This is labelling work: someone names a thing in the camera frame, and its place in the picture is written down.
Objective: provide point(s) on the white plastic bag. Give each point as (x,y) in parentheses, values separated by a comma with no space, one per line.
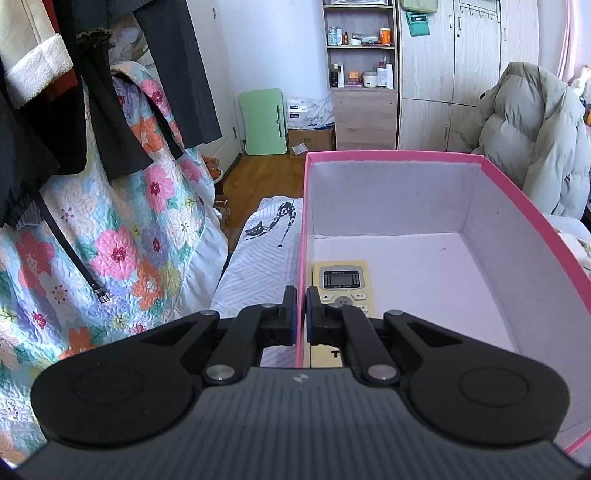
(129,44)

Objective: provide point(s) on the white cat print bedsheet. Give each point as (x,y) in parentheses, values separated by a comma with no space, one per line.
(258,267)

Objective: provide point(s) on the brown cardboard box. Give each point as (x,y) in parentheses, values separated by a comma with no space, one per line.
(311,138)

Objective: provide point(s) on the floral quilt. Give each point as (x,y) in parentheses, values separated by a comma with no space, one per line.
(115,258)

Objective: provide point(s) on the green folding table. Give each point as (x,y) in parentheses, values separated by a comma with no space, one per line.
(263,122)

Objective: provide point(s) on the white jar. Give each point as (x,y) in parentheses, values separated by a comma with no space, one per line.
(370,80)

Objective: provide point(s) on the light wooden wardrobe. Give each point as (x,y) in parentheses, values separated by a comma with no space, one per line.
(466,78)

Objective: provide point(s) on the cream coat with white cuff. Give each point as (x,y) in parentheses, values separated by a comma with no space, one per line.
(32,64)

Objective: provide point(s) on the black bottle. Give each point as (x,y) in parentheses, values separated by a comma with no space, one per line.
(334,77)

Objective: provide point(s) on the small orange box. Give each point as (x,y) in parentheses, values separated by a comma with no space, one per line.
(354,76)

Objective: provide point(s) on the grey puffer jacket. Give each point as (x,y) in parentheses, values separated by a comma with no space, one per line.
(526,134)

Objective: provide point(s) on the small paper card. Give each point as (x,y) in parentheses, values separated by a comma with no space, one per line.
(299,148)

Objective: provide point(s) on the teal hanging organizer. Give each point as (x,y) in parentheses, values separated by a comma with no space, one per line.
(417,24)

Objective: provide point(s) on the wooden shelf cabinet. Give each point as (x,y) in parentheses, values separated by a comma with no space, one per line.
(364,117)

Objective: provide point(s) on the white door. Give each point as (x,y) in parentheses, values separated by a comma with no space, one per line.
(227,97)

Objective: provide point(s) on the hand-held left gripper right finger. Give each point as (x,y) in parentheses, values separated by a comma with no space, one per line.
(312,319)

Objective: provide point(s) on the white tissue packs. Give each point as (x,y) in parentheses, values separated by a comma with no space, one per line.
(307,110)

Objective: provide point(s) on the dark grey hanging trousers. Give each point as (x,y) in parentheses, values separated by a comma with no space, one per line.
(180,69)

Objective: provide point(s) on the yellow remote control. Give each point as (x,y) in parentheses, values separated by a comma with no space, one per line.
(341,279)

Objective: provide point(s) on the white plush toy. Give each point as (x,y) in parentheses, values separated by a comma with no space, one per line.
(582,76)

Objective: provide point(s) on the orange patterned bag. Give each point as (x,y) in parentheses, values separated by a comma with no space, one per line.
(213,168)

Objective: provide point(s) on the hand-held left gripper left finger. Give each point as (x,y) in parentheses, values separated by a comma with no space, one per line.
(290,319)

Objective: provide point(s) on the orange jar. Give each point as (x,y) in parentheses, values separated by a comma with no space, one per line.
(385,36)

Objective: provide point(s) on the pink curtain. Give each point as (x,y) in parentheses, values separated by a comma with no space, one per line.
(569,37)

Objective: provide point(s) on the white tube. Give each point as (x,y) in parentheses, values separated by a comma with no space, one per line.
(341,76)

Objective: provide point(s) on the pink cardboard box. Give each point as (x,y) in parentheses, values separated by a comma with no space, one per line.
(415,277)

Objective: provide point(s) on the red garment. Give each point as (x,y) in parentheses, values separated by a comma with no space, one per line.
(62,87)

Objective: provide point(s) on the black hanging garment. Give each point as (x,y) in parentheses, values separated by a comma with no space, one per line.
(41,157)

